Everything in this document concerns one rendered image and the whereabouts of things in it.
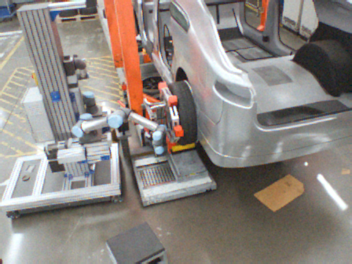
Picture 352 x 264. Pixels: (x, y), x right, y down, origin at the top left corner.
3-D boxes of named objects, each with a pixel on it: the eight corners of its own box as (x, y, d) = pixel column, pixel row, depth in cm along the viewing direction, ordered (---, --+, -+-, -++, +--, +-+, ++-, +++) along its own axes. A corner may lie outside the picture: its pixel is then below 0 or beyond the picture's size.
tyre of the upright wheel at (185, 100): (196, 71, 313) (182, 88, 377) (172, 75, 308) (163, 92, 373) (211, 137, 307) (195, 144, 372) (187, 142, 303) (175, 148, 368)
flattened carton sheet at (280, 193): (308, 189, 353) (309, 187, 351) (273, 211, 329) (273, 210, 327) (287, 175, 374) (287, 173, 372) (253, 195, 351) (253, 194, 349)
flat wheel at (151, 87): (127, 96, 510) (125, 82, 497) (161, 83, 542) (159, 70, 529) (152, 111, 466) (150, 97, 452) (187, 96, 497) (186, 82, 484)
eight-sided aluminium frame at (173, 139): (181, 151, 331) (177, 104, 301) (174, 152, 330) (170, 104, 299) (167, 124, 375) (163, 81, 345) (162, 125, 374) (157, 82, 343)
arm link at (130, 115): (117, 110, 303) (164, 133, 304) (112, 116, 294) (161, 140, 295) (120, 100, 296) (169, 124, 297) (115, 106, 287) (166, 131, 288)
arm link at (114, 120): (82, 130, 314) (129, 118, 291) (75, 139, 302) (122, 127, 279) (75, 120, 309) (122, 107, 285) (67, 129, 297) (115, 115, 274)
